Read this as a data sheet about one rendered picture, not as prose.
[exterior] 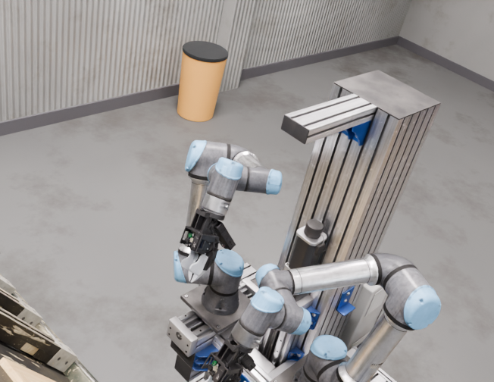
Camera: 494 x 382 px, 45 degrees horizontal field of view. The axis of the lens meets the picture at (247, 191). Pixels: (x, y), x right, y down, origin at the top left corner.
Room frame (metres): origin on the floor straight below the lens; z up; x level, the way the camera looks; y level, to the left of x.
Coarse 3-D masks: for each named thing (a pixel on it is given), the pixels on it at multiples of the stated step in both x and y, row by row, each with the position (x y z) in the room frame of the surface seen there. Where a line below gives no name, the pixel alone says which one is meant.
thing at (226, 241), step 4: (216, 224) 1.35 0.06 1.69; (220, 224) 1.35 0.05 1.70; (216, 228) 1.34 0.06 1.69; (220, 228) 1.34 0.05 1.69; (224, 228) 1.35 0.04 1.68; (220, 232) 1.34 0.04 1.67; (224, 232) 1.35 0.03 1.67; (228, 232) 1.36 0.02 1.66; (220, 236) 1.35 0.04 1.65; (224, 236) 1.35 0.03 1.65; (228, 236) 1.36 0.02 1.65; (220, 240) 1.37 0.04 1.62; (224, 240) 1.35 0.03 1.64; (228, 240) 1.36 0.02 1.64; (232, 240) 1.37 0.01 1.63; (220, 244) 1.38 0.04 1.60; (224, 244) 1.36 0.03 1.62; (228, 244) 1.36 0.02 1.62; (232, 244) 1.37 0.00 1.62; (224, 248) 1.37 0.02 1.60; (228, 248) 1.36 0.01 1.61; (232, 248) 1.37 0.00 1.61
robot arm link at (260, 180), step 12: (240, 156) 1.80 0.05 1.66; (252, 156) 1.81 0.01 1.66; (252, 168) 1.52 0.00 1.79; (264, 168) 1.55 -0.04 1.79; (252, 180) 1.49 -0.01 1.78; (264, 180) 1.50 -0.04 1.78; (276, 180) 1.51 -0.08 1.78; (252, 192) 1.49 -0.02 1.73; (264, 192) 1.50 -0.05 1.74; (276, 192) 1.50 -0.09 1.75
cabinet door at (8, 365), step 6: (0, 360) 0.99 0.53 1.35; (6, 360) 0.99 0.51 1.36; (6, 366) 0.98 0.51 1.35; (12, 366) 0.99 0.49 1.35; (18, 366) 1.02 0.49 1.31; (6, 372) 0.96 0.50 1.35; (12, 372) 0.96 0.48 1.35; (18, 372) 0.98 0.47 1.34; (24, 372) 1.01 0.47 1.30; (30, 372) 1.04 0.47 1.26; (12, 378) 0.95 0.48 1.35; (18, 378) 0.95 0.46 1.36; (24, 378) 0.97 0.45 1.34; (30, 378) 1.00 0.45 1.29; (36, 378) 1.03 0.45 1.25; (42, 378) 1.07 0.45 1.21; (48, 378) 1.11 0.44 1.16
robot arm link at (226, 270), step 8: (216, 256) 1.70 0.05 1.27; (224, 256) 1.72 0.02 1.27; (232, 256) 1.73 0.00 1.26; (240, 256) 1.75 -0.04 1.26; (216, 264) 1.68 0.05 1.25; (224, 264) 1.67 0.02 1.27; (232, 264) 1.69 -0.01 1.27; (240, 264) 1.71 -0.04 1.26; (216, 272) 1.66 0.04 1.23; (224, 272) 1.66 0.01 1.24; (232, 272) 1.66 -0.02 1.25; (240, 272) 1.69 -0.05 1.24; (208, 280) 1.64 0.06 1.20; (216, 280) 1.65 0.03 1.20; (224, 280) 1.66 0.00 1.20; (232, 280) 1.67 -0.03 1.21; (240, 280) 1.71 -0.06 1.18; (216, 288) 1.67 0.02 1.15; (224, 288) 1.66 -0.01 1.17; (232, 288) 1.67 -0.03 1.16
